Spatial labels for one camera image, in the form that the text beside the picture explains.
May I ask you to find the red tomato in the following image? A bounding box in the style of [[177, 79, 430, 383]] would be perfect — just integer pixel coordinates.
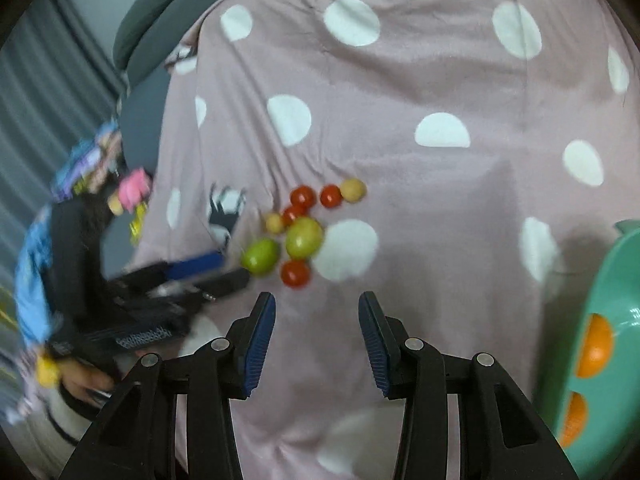
[[319, 184, 343, 209], [290, 185, 317, 210], [280, 260, 311, 288], [281, 204, 308, 228]]

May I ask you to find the grey sofa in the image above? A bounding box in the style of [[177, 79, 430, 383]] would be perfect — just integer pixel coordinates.
[[113, 0, 217, 174]]

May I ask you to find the person left hand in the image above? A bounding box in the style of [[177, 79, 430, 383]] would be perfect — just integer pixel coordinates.
[[58, 359, 115, 406]]

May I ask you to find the green plastic bowl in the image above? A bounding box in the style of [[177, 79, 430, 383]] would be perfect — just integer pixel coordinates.
[[536, 220, 639, 479]]

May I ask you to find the pink polka dot cloth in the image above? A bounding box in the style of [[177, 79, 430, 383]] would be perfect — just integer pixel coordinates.
[[134, 0, 639, 479]]

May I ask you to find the small orange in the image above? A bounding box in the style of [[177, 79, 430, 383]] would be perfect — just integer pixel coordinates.
[[559, 392, 588, 448]]

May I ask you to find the yellow snack packet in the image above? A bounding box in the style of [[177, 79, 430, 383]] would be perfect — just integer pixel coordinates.
[[129, 202, 148, 247]]

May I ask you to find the large orange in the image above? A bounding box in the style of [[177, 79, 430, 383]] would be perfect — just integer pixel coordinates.
[[576, 314, 614, 379]]

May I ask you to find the green lime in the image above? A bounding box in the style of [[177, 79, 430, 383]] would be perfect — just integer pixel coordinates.
[[241, 237, 281, 276], [285, 217, 324, 260]]

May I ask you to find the tan round fruit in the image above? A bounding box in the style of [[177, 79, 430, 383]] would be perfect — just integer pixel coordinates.
[[264, 212, 285, 235], [340, 178, 367, 204]]

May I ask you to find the pink plush toy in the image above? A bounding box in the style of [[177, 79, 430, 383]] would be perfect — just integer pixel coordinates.
[[117, 168, 152, 212]]

